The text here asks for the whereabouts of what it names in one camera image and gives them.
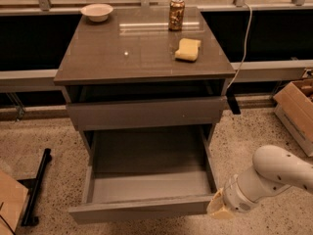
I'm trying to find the cardboard box left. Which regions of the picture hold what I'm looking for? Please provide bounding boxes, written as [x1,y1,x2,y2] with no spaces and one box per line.
[0,170,28,235]

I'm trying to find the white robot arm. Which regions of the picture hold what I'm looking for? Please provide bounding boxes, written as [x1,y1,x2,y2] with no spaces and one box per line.
[207,145,313,219]

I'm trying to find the metal window railing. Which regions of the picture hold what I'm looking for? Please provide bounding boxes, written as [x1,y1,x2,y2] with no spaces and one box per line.
[0,0,313,93]

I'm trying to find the black metal bar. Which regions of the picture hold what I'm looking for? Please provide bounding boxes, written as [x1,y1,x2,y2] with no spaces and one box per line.
[21,148,52,226]

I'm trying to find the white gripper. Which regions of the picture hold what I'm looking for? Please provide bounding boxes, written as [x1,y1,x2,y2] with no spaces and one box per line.
[207,174,257,219]

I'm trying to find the cardboard box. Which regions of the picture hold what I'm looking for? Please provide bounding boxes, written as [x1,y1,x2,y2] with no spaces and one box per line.
[274,79,313,157]
[0,170,28,235]

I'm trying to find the cardboard box right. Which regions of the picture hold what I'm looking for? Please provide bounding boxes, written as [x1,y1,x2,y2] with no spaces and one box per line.
[274,79,313,157]

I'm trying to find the white bowl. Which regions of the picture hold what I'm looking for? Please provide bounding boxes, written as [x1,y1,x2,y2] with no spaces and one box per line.
[80,4,113,23]

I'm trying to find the yellow sponge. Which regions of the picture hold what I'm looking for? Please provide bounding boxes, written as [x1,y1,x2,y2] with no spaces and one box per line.
[175,38,201,62]

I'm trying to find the gold soda can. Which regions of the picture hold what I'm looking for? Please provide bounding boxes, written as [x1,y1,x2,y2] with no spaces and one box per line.
[168,0,185,31]

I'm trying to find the grey top drawer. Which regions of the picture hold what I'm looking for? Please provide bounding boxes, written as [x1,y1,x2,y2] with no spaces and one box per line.
[67,97,226,130]

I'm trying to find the grey drawer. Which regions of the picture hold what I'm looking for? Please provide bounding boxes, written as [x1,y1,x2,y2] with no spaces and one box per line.
[67,97,226,130]
[69,125,217,224]

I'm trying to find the white cable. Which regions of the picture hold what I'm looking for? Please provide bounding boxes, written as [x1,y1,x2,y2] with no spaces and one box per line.
[225,3,253,90]

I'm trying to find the grey drawer cabinet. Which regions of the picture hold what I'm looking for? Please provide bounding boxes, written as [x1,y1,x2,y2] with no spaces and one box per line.
[53,5,237,155]

